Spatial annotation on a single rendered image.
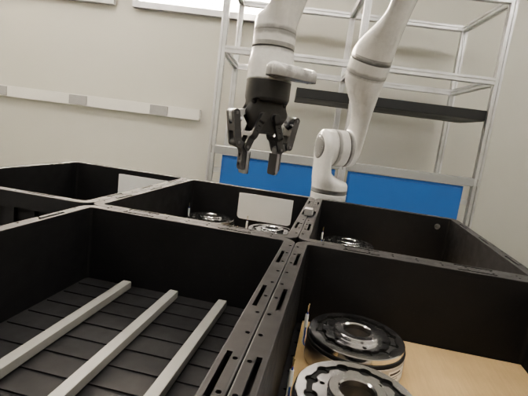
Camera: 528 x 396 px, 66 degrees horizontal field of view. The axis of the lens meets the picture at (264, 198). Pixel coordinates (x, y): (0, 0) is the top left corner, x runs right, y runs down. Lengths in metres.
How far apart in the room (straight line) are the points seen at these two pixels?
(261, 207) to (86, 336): 0.55
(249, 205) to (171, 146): 2.68
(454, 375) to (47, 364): 0.41
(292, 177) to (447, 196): 0.97
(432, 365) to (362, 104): 0.63
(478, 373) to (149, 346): 0.36
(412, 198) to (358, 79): 1.83
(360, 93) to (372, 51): 0.09
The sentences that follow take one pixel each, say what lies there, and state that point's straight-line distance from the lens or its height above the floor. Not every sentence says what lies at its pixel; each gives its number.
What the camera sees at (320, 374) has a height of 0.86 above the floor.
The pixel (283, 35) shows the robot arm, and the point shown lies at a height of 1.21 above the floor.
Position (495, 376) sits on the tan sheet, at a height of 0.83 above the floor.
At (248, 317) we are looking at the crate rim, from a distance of 0.31.
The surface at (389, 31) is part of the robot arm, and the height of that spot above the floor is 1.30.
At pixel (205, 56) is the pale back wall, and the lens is 3.56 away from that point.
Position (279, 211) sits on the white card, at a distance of 0.92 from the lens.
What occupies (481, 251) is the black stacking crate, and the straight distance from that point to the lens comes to 0.76.
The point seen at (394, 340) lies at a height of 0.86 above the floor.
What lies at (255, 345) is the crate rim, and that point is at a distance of 0.27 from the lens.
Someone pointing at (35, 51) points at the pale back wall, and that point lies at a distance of 4.08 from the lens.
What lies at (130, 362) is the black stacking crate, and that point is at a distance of 0.44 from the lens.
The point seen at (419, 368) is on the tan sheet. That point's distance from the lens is 0.51.
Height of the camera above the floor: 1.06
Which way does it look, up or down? 9 degrees down
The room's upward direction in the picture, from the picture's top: 7 degrees clockwise
